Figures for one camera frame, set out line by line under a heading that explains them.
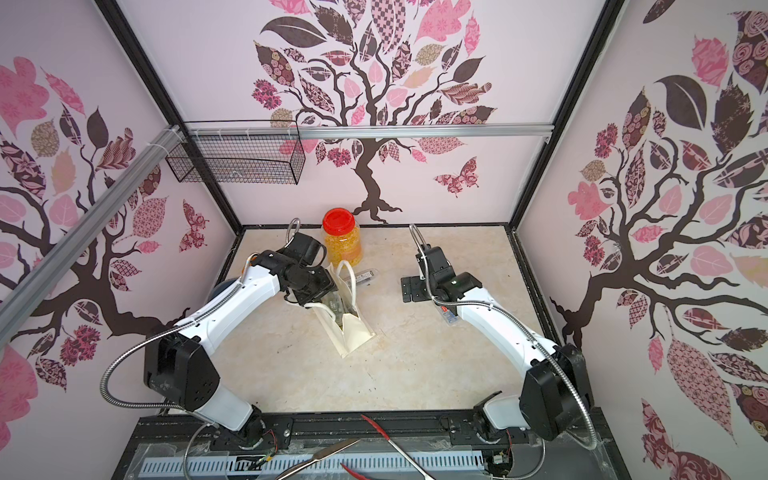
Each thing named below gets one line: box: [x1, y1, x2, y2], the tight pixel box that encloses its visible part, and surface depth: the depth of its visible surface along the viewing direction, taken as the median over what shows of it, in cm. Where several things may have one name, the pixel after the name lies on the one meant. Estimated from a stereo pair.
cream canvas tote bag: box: [304, 260, 376, 359], surface depth 88 cm
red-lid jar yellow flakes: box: [322, 207, 361, 267], surface depth 99 cm
